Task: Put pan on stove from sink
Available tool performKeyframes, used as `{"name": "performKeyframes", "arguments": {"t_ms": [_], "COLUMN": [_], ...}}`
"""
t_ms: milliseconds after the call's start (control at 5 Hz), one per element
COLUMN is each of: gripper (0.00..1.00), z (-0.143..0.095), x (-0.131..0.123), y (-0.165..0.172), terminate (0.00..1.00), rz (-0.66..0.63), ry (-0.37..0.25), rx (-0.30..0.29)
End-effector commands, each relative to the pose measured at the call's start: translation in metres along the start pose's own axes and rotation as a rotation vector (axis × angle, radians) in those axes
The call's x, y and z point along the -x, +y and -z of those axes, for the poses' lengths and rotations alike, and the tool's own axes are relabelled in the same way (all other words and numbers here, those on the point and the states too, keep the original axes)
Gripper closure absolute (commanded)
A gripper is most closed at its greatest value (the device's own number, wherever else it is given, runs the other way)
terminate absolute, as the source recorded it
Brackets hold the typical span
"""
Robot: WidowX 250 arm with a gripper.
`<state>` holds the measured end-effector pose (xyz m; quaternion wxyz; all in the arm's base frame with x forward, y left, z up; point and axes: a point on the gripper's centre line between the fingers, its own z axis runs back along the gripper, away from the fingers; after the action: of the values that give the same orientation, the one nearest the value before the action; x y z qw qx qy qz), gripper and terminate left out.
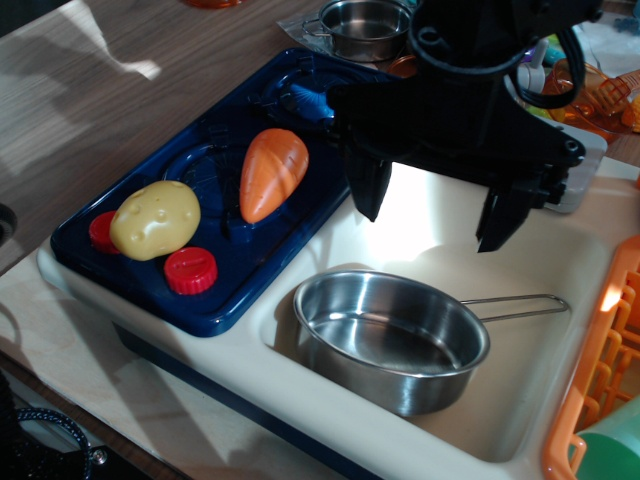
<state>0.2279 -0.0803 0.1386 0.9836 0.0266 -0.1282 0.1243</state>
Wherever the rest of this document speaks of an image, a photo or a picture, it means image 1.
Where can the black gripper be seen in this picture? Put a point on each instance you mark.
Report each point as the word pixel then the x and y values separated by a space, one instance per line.
pixel 472 132

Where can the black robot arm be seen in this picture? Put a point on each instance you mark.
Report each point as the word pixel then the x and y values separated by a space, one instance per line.
pixel 483 42

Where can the cream toy sink unit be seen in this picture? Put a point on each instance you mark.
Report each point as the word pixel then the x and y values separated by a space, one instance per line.
pixel 425 231

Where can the dark blue toy stove top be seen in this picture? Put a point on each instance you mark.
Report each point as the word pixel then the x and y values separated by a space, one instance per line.
pixel 208 156

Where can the red stove knob front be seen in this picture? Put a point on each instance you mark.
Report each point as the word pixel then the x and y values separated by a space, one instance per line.
pixel 190 271

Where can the red stove knob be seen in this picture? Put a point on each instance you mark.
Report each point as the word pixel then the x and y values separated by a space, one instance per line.
pixel 190 271
pixel 99 233

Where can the red stove knob rear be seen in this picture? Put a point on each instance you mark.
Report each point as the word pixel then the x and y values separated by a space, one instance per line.
pixel 99 233

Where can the orange plastic lid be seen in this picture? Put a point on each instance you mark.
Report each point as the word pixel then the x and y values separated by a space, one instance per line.
pixel 403 67

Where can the blue toy piece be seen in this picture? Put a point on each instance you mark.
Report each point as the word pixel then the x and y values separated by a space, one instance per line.
pixel 308 104

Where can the orange toy carrot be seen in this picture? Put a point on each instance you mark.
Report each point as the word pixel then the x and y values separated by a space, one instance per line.
pixel 274 166

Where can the orange transparent plastic container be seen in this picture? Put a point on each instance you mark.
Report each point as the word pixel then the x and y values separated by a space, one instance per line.
pixel 605 106

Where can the orange plastic dish rack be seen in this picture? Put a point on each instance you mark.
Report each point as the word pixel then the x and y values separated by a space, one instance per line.
pixel 606 375

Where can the yellow toy potato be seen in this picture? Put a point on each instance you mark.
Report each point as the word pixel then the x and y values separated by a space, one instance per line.
pixel 157 220

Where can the green plastic cup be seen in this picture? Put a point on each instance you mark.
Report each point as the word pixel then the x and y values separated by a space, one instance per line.
pixel 612 446

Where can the steel pan with wire handle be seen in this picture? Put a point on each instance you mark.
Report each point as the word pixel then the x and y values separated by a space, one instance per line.
pixel 401 344

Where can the steel pot with side handles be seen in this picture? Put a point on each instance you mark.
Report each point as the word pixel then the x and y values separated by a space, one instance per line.
pixel 364 31

